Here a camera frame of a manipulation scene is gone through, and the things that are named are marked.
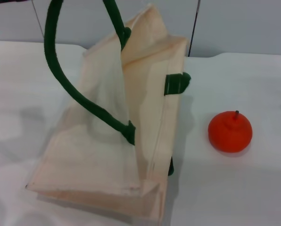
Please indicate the orange fruit with stem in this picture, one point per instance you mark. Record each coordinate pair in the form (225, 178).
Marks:
(227, 134)

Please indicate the thin black vertical pole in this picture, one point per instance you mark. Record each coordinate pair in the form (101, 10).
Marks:
(193, 28)

